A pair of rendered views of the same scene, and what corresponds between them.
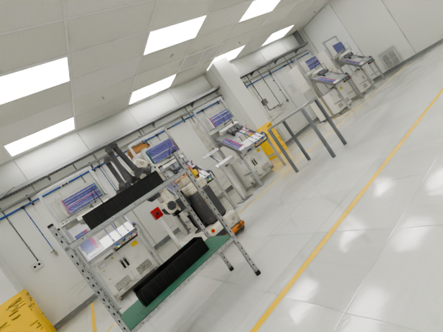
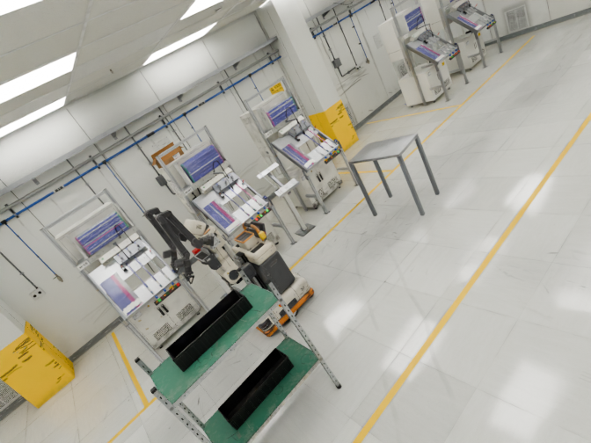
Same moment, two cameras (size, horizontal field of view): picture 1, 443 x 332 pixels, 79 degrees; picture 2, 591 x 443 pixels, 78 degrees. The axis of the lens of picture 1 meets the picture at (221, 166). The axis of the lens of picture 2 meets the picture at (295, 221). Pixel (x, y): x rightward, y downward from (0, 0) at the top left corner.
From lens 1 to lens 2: 1.38 m
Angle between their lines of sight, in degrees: 22
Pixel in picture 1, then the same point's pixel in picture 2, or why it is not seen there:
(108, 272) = (144, 322)
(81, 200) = (101, 236)
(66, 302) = (81, 331)
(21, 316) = (32, 357)
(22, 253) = (15, 279)
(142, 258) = (183, 303)
